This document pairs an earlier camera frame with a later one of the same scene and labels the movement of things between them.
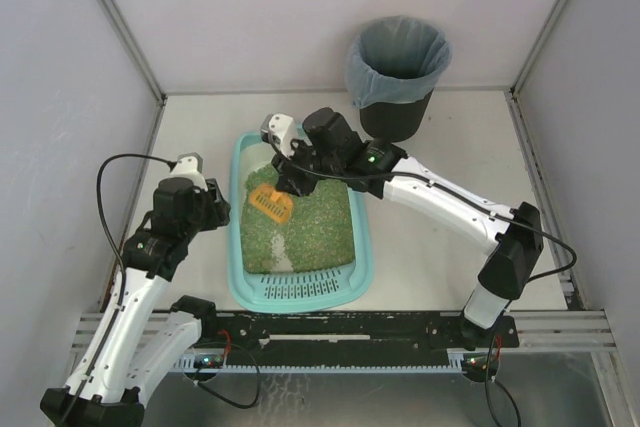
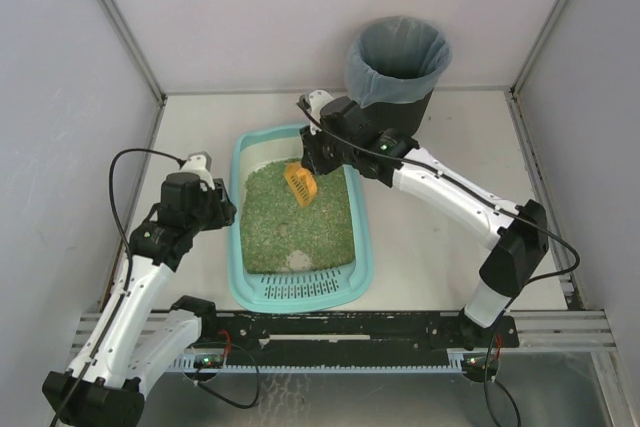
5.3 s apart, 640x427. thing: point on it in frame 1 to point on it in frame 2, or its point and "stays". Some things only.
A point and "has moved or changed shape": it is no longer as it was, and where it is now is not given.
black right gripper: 296,182 to 314,156
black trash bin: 393,121 stays
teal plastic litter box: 292,292 stays
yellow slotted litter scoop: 276,204 has moved or changed shape
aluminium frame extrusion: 562,331 stays
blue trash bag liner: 395,61 stays
